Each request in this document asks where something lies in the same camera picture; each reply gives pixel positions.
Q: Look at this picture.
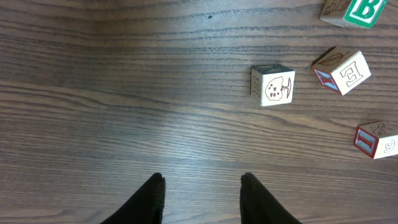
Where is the white number block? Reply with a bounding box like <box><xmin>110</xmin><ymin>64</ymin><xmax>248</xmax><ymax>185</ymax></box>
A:
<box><xmin>353</xmin><ymin>121</ymin><xmax>397</xmax><ymax>159</ymax></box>

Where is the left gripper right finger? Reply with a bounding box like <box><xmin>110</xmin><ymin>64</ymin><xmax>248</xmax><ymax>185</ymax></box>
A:
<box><xmin>239</xmin><ymin>172</ymin><xmax>301</xmax><ymax>224</ymax></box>

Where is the green B block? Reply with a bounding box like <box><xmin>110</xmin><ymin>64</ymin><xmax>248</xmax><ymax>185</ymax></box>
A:
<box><xmin>319</xmin><ymin>0</ymin><xmax>388</xmax><ymax>29</ymax></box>

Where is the white block yellow side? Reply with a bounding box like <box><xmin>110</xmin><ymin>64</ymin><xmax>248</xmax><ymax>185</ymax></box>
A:
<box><xmin>251</xmin><ymin>64</ymin><xmax>295</xmax><ymax>107</ymax></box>

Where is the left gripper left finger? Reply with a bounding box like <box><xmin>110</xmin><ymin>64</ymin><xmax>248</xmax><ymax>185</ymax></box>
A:
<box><xmin>101</xmin><ymin>173</ymin><xmax>165</xmax><ymax>224</ymax></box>

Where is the white block red side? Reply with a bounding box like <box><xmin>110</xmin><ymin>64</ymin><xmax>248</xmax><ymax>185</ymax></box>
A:
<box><xmin>312</xmin><ymin>47</ymin><xmax>371</xmax><ymax>95</ymax></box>

